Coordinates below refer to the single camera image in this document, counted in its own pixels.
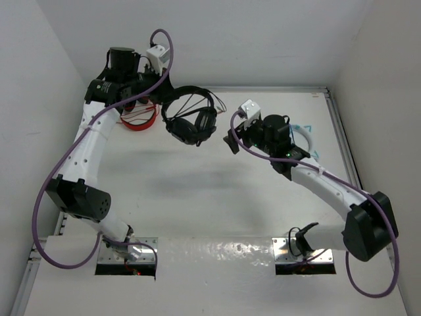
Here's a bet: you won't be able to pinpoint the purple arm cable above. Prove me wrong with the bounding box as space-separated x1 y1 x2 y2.
229 110 401 299
31 28 175 269

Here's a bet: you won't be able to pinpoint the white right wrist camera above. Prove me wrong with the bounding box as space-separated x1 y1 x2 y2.
238 99 260 130

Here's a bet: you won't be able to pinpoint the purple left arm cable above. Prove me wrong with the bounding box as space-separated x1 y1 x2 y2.
31 28 175 269

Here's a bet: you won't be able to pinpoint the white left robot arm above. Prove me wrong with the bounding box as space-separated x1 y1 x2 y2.
41 44 174 257

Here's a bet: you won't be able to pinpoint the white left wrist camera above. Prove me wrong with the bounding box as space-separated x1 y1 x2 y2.
146 45 170 76

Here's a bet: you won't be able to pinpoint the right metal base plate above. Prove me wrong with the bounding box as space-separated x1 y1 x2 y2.
272 236 334 265

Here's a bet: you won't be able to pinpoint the teal cat-ear headphones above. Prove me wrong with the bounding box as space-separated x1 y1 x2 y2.
290 124 320 161

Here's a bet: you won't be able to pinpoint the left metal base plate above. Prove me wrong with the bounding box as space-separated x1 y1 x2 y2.
97 237 158 265

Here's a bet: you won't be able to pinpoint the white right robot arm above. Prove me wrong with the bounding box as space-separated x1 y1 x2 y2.
224 115 399 262

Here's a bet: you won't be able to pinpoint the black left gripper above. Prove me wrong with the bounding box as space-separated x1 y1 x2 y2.
124 63 179 105

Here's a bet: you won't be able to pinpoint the red headphones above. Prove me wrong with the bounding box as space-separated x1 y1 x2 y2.
118 97 161 132

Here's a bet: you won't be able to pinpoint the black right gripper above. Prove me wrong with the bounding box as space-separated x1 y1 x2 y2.
224 115 275 155

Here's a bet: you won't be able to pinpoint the black over-ear headphones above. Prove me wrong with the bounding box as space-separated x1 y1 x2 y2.
161 86 218 147

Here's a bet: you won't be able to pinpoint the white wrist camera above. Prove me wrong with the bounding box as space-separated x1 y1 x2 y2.
238 99 260 130
146 45 170 76

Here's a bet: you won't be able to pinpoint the metal base plate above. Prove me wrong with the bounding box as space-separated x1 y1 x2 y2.
97 237 158 265
272 236 334 265

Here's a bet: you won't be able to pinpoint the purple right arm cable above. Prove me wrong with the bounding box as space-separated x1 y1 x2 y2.
229 110 401 299

